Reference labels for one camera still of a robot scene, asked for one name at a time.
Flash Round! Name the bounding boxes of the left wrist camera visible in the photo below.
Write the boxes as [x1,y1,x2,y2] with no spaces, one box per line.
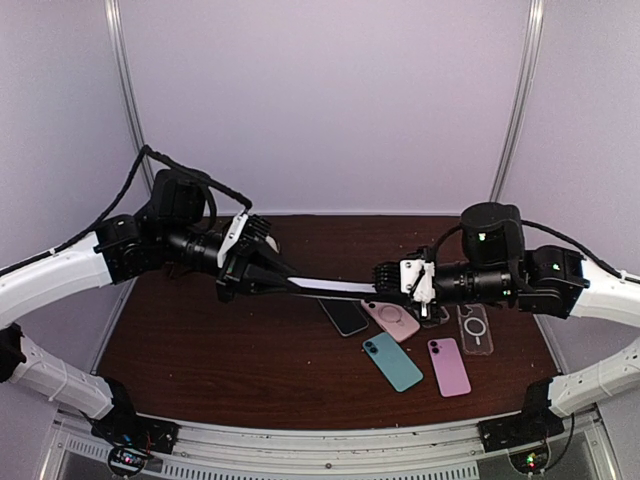
[216,211,271,269]

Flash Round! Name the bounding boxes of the right black cable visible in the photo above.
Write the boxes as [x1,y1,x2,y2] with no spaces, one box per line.
[429,218,640,284]

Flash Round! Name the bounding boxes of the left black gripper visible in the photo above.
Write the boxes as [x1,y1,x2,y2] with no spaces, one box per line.
[162,220,304,303]

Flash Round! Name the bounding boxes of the cream ceramic mug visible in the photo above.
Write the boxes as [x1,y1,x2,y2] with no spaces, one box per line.
[265,235,281,254]

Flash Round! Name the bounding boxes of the clear phone case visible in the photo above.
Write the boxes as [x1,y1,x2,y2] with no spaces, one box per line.
[419,305,450,328]

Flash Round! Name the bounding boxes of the front aluminium rail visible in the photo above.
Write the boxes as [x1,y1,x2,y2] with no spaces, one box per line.
[44,409,616,480]

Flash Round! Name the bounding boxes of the right aluminium frame post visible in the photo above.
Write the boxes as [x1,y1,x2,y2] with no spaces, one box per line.
[489,0,546,202]

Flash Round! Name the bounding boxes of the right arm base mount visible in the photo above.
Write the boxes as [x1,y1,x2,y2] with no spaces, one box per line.
[477,378,564,476]

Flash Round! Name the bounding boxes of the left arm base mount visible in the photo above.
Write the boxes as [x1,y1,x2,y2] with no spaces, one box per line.
[86,378,179,479]

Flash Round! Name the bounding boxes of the pink white phone case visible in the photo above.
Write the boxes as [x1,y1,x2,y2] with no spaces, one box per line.
[360,301,420,343]

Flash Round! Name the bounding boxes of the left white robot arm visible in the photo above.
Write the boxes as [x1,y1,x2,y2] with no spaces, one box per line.
[1,169,296,444]

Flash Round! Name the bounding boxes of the left aluminium frame post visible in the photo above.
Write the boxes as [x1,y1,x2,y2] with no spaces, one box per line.
[103,0,156,191]

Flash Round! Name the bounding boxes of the left black braided cable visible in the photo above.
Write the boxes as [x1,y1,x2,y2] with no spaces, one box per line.
[0,144,254,276]

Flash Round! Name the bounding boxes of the aluminium frame post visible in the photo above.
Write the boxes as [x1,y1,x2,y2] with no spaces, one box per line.
[103,0,156,191]
[489,0,546,202]

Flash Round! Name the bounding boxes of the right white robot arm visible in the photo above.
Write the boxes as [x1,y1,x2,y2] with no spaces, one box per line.
[427,202,639,442]

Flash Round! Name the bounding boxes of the black phone white case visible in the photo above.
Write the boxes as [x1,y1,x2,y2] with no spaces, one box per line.
[287,277,376,300]
[362,332,424,393]

